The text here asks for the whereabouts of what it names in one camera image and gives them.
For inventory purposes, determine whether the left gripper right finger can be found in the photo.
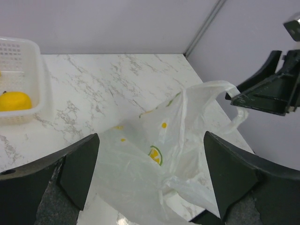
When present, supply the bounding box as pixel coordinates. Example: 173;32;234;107
203;131;300;225

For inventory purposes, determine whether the small yellow fake citrus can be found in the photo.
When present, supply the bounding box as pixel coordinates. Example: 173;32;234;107
0;91;32;112

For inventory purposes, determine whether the white lemon-print plastic bag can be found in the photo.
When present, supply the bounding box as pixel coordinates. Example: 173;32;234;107
94;81;248;225

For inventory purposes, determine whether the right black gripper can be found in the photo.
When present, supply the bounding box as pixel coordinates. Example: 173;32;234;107
225;49;300;116

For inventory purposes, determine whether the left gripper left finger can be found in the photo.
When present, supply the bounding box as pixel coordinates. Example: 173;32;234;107
0;134;100;225

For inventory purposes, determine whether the white plastic fruit basket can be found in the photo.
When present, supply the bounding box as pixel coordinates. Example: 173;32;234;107
0;37;46;125

